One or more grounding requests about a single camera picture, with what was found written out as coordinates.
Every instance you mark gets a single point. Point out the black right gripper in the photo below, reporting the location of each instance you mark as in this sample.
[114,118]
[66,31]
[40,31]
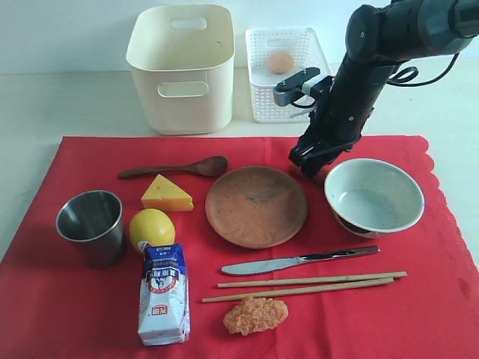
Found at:
[342,115]

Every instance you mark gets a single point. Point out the brown egg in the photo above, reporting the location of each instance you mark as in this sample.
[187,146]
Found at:
[280,62]

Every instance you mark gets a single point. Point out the yellow cheese wedge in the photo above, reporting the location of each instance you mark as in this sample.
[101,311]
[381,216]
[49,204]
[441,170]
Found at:
[165,195]

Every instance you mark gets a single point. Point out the yellow lemon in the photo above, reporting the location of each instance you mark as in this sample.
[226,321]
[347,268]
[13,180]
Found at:
[151,228]

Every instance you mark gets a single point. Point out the blue white milk carton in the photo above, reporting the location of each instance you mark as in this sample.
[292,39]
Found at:
[163,315]

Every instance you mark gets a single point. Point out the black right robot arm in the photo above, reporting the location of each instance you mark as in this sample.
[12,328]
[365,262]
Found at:
[378,41]

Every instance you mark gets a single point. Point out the pale green ceramic bowl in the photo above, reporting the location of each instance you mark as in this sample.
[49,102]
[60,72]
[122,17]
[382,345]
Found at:
[372,198]

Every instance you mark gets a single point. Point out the brown wooden plate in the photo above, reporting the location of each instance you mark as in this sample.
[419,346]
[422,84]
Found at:
[256,207]

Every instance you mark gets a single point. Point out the dark wooden spoon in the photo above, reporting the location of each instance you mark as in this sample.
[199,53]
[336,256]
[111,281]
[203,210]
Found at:
[208,167]

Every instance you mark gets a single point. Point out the white perforated plastic basket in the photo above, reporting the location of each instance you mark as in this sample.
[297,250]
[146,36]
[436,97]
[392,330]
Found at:
[302,44]

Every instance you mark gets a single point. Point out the stainless steel table knife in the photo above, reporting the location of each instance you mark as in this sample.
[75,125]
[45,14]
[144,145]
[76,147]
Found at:
[266,266]

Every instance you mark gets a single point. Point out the upper bamboo chopstick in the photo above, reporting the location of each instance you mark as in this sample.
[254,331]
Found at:
[313,280]

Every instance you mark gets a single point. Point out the bamboo chopstick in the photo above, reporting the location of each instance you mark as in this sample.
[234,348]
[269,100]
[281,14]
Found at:
[313,280]
[302,290]

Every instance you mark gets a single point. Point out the lower bamboo chopstick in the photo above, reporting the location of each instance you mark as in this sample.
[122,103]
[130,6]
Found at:
[302,290]

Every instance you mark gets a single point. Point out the cream plastic tub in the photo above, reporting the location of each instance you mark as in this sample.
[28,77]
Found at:
[182,62]

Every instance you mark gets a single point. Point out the orange fried chicken piece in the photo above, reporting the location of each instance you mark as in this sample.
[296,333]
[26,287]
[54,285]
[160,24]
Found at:
[254,315]

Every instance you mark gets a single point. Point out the red table cloth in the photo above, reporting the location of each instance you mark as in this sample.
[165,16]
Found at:
[53,305]

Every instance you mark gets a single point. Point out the stainless steel cup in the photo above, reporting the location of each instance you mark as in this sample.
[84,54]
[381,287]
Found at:
[93,222]

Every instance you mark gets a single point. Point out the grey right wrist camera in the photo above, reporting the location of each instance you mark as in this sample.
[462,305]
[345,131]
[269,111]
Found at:
[307,82]

